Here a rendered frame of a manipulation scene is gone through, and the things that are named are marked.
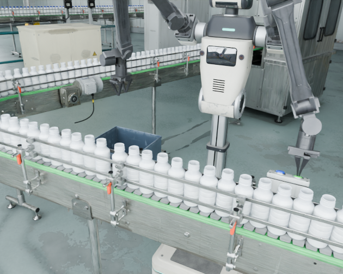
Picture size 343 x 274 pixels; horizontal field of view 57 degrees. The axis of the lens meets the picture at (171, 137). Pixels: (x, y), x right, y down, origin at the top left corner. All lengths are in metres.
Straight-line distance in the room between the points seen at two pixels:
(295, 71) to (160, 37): 6.10
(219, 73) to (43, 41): 3.81
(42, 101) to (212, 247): 1.85
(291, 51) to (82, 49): 4.55
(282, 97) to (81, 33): 3.18
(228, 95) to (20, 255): 1.80
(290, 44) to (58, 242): 2.09
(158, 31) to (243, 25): 5.52
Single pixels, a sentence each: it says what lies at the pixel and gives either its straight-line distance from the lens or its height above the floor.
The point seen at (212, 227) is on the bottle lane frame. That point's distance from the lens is 1.11.
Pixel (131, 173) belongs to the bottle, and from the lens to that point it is 1.18.
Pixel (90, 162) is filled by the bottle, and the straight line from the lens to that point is 1.30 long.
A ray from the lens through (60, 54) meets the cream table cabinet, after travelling 5.20.
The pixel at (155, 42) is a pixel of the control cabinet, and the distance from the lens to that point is 7.10.
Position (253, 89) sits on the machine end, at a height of 0.42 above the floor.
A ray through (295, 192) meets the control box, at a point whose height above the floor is 1.08.
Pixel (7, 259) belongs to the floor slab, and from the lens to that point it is 2.57.
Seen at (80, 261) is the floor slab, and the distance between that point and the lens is 2.40.
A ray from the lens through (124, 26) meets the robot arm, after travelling 1.42.
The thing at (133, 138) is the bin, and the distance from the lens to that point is 1.88.
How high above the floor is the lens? 1.68
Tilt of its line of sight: 25 degrees down
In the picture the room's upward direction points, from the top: 1 degrees clockwise
